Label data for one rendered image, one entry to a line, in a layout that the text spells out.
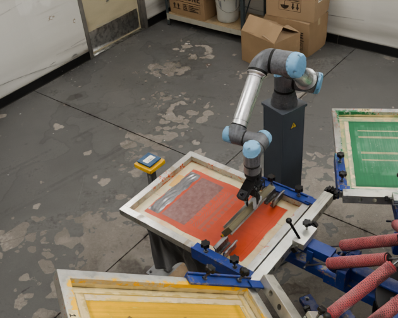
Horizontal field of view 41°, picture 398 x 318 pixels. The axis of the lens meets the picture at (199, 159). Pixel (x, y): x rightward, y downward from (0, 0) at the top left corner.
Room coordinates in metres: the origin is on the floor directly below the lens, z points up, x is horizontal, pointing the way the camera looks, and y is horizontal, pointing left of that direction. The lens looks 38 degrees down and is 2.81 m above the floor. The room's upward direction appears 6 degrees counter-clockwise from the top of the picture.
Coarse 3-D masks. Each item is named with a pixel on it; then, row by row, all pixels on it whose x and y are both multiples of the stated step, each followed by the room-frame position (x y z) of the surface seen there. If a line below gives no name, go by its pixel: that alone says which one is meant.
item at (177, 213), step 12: (168, 204) 2.04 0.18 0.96; (180, 204) 2.03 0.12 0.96; (192, 204) 2.02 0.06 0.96; (156, 216) 1.96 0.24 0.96; (168, 216) 1.95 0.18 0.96; (180, 216) 1.94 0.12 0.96; (192, 216) 1.93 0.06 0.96; (180, 228) 1.86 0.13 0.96; (192, 228) 1.85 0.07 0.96; (216, 228) 1.83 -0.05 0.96; (240, 228) 1.82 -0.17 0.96; (252, 228) 1.81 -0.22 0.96; (216, 240) 1.75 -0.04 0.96; (240, 240) 1.74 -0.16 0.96; (252, 240) 1.73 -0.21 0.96; (240, 252) 1.66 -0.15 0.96
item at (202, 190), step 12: (204, 180) 2.20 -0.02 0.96; (216, 180) 2.19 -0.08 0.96; (192, 192) 2.11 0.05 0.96; (204, 192) 2.11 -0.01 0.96; (216, 192) 2.10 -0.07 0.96; (204, 204) 2.01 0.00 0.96; (240, 204) 1.99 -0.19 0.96; (264, 204) 1.97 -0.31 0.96; (228, 216) 1.91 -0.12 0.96; (252, 216) 1.89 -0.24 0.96; (264, 216) 1.88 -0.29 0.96; (276, 216) 1.87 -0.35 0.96; (264, 228) 1.80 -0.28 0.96
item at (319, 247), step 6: (312, 240) 1.61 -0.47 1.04; (306, 246) 1.58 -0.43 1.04; (312, 246) 1.58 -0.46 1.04; (318, 246) 1.58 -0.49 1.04; (324, 246) 1.57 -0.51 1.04; (330, 246) 1.57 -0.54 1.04; (318, 252) 1.54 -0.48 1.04; (324, 252) 1.54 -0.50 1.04; (330, 252) 1.53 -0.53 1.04; (318, 258) 1.54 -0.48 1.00; (324, 258) 1.53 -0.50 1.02
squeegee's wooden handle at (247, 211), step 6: (270, 186) 1.94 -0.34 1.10; (264, 192) 1.90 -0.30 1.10; (264, 198) 1.88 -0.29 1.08; (252, 204) 1.82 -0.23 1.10; (246, 210) 1.79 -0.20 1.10; (252, 210) 1.80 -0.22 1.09; (240, 216) 1.75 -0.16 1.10; (246, 216) 1.76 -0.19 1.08; (234, 222) 1.72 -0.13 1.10; (240, 222) 1.73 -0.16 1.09; (228, 228) 1.69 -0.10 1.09; (234, 228) 1.69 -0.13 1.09; (228, 234) 1.69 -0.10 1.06
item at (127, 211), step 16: (192, 160) 2.39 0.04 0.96; (208, 160) 2.33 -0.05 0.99; (160, 176) 2.24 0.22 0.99; (240, 176) 2.17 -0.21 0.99; (144, 192) 2.11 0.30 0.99; (128, 208) 2.00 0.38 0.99; (304, 208) 1.88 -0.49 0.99; (144, 224) 1.89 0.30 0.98; (288, 224) 1.78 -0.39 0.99; (176, 240) 1.75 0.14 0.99; (272, 240) 1.68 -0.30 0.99; (256, 256) 1.60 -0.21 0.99
